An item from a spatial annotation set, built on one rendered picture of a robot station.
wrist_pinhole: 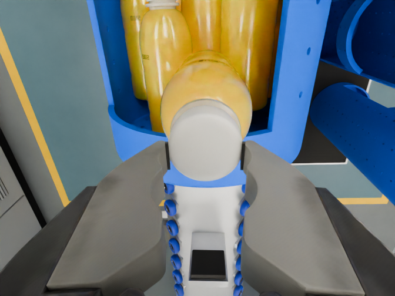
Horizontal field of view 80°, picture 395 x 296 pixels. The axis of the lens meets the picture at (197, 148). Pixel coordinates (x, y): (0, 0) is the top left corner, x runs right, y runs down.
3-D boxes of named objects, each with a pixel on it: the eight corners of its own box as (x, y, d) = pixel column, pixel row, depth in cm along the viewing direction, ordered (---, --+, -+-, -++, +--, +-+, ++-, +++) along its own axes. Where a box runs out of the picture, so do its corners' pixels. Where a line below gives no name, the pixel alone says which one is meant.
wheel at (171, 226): (173, 240, 66) (179, 236, 67) (172, 228, 64) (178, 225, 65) (166, 229, 70) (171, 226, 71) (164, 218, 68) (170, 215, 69)
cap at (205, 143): (236, 170, 14) (240, 188, 13) (171, 167, 14) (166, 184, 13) (244, 107, 12) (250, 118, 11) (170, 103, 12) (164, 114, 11)
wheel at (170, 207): (171, 220, 63) (177, 217, 64) (170, 207, 61) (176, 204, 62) (163, 211, 66) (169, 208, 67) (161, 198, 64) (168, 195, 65)
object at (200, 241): (191, 237, 74) (188, 286, 61) (191, 228, 72) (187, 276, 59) (224, 238, 74) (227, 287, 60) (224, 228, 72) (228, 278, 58)
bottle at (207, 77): (232, 107, 31) (259, 195, 15) (178, 104, 31) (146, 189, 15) (238, 49, 28) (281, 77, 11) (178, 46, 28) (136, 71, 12)
